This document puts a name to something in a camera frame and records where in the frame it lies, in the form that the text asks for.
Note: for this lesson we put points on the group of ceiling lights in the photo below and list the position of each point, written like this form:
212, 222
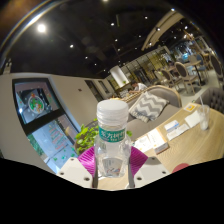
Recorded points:
41, 28

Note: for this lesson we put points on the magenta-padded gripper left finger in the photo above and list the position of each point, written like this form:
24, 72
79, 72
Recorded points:
76, 172

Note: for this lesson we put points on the grey tufted chair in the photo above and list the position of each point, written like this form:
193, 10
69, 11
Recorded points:
211, 98

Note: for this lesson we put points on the white paper napkin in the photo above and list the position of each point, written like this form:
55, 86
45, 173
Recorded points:
192, 119

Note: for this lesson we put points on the person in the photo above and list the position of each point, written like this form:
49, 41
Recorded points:
139, 86

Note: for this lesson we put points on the clear plastic water bottle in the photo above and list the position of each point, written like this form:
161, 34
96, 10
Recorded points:
112, 146

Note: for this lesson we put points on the yellow card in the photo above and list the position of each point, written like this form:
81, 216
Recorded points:
190, 107

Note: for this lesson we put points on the green potted plant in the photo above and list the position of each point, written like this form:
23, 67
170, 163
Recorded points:
85, 138

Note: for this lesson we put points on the blue white booklet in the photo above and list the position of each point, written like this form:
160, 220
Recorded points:
171, 126

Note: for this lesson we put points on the white round column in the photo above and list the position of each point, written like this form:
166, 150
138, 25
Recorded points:
119, 76

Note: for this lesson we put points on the grey white chevron pillow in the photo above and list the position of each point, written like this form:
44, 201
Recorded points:
148, 106

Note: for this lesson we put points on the grey curved sofa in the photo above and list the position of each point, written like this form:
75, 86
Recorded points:
150, 128

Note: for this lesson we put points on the clear glass with straw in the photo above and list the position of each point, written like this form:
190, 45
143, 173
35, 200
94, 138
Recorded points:
203, 120

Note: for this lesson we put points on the white printed leaflet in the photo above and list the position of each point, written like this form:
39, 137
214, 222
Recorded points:
148, 138

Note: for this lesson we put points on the framed wall poster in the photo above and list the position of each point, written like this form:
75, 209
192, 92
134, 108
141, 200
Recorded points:
36, 103

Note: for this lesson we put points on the group of round-backed chairs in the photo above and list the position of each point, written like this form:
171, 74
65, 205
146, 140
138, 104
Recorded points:
185, 71

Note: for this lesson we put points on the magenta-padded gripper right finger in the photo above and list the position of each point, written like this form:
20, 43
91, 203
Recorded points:
150, 172

